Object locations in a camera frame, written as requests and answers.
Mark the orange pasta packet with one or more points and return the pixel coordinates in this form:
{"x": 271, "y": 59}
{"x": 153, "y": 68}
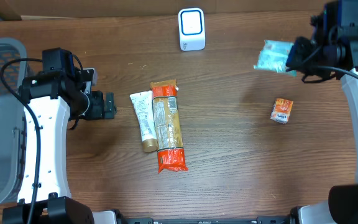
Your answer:
{"x": 170, "y": 153}

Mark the teal snack packet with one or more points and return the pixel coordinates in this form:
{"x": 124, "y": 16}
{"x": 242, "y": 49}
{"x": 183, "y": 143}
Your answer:
{"x": 274, "y": 56}

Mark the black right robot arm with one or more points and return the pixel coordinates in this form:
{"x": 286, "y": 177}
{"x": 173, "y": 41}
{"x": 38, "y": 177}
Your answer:
{"x": 338, "y": 24}

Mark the white barcode scanner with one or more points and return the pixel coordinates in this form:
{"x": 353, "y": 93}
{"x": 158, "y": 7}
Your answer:
{"x": 191, "y": 29}

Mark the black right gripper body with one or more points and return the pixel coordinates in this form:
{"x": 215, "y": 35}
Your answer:
{"x": 309, "y": 70}

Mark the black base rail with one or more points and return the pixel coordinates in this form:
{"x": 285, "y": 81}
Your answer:
{"x": 259, "y": 220}

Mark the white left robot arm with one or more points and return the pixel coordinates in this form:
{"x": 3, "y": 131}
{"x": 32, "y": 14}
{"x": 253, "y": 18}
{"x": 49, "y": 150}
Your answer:
{"x": 60, "y": 93}

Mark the cardboard back wall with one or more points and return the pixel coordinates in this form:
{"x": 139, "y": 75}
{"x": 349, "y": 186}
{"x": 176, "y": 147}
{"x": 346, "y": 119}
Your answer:
{"x": 15, "y": 9}

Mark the red white small packet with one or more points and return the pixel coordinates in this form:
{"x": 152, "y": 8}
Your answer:
{"x": 281, "y": 110}

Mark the white tube gold cap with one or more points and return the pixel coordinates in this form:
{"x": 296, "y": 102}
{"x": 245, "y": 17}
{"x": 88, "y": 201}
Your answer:
{"x": 142, "y": 103}

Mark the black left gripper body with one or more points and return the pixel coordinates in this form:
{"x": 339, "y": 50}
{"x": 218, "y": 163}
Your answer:
{"x": 96, "y": 105}

